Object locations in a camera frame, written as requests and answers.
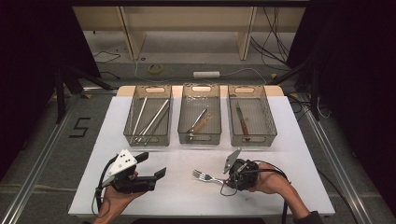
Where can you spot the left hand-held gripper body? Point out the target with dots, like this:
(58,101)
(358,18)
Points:
(123,163)

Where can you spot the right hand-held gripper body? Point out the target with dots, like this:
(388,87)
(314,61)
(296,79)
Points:
(246,174)

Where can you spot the metal chopstick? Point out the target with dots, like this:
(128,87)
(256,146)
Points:
(144,132)
(158,124)

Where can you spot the white chopstick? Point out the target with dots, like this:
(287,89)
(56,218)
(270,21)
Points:
(152,121)
(140,114)

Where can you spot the grey translucent plastic bin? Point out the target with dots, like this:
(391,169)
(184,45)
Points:
(200,96)
(261,116)
(149,90)

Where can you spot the person's right hand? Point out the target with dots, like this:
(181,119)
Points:
(271,182)

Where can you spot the person's left hand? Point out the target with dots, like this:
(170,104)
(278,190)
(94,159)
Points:
(115,202)

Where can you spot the white table mat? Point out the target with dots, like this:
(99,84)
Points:
(106,143)

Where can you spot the yellow tape roll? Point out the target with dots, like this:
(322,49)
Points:
(155,69)

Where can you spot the black metal stand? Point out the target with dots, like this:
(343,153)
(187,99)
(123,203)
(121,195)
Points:
(314,93)
(60,93)

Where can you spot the white power strip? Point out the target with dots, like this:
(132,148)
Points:
(206,74)

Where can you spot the black curtain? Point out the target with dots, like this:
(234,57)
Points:
(28,62)
(358,77)

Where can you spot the wooden shelf unit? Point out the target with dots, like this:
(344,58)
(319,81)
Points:
(186,18)

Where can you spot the metal floor rail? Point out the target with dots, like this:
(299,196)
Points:
(37,174)
(330,155)

